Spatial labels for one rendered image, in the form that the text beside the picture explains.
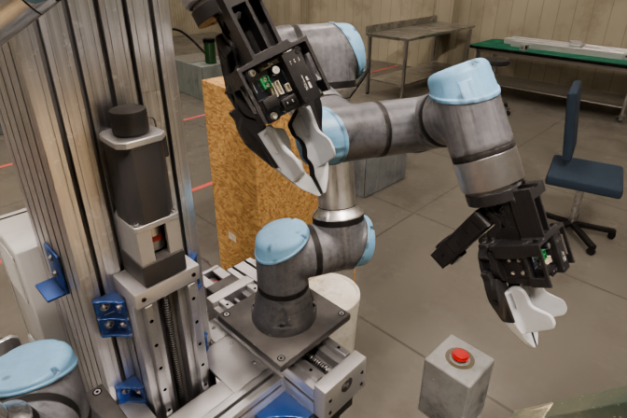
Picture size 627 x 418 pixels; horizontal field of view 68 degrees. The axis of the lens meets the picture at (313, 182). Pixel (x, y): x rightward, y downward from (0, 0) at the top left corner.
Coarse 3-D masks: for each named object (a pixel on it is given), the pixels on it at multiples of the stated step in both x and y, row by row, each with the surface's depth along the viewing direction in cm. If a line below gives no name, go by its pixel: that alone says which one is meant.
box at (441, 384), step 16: (448, 336) 118; (432, 352) 113; (480, 352) 113; (432, 368) 111; (448, 368) 109; (480, 368) 109; (432, 384) 112; (448, 384) 108; (464, 384) 105; (480, 384) 109; (432, 400) 114; (448, 400) 110; (464, 400) 106; (480, 400) 114; (432, 416) 116; (448, 416) 112; (464, 416) 108
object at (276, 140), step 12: (264, 132) 46; (276, 132) 45; (264, 144) 47; (276, 144) 46; (288, 144) 48; (276, 156) 47; (288, 156) 45; (276, 168) 48; (288, 168) 47; (300, 168) 44; (300, 180) 48; (312, 180) 49; (312, 192) 49
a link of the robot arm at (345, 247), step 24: (312, 24) 93; (336, 24) 93; (336, 48) 92; (360, 48) 93; (336, 72) 93; (360, 72) 96; (336, 168) 98; (336, 192) 100; (336, 216) 100; (360, 216) 102; (336, 240) 100; (360, 240) 102; (336, 264) 101; (360, 264) 105
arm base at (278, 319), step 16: (304, 288) 103; (256, 304) 105; (272, 304) 101; (288, 304) 101; (304, 304) 103; (256, 320) 105; (272, 320) 102; (288, 320) 102; (304, 320) 104; (272, 336) 103; (288, 336) 103
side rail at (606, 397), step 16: (560, 400) 101; (576, 400) 97; (592, 400) 93; (608, 400) 89; (624, 400) 86; (560, 416) 96; (576, 416) 94; (592, 416) 91; (608, 416) 89; (624, 416) 86
